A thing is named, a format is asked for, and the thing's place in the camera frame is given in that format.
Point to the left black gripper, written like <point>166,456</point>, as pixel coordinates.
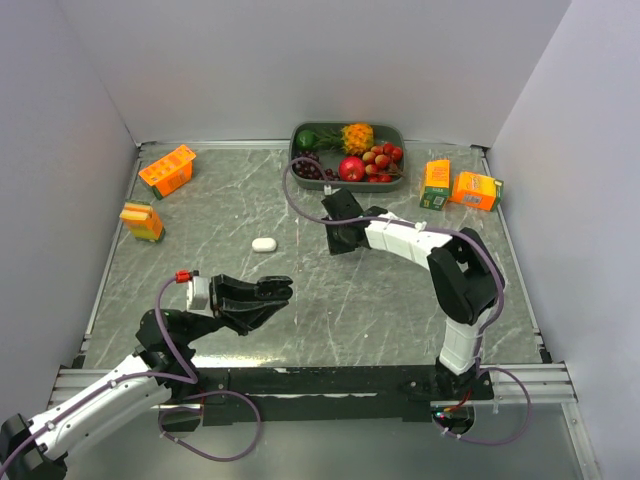
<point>236,305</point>

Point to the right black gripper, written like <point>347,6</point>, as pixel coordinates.
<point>336,247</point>

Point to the black earbud charging case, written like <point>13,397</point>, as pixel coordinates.
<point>274,288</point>

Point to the white earbud charging case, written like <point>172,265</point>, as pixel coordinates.
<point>264,245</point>

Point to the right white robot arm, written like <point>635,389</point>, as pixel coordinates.
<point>468,285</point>

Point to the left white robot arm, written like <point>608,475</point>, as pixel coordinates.
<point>159,370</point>

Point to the red apple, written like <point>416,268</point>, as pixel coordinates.
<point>352,169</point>

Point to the dark grape bunch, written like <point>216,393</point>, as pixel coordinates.
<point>308,166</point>

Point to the red lychee bunch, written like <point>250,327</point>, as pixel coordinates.
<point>382,163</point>

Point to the orange pineapple toy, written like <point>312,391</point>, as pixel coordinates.
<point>353,139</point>

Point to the green lime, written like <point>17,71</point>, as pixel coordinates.
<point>305,140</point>

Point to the grey fruit tray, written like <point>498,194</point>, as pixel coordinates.
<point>332,158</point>

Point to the green yellow carton right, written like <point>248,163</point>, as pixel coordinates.
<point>436,184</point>

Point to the yellow orange carton left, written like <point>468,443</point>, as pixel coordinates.
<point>142,221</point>

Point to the orange juice carton far left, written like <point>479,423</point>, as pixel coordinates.
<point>170,172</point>

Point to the orange carton far right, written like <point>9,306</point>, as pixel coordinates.
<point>477,191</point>

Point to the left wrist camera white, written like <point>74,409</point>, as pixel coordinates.
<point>198,297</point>

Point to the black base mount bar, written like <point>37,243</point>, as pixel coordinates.
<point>225,396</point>

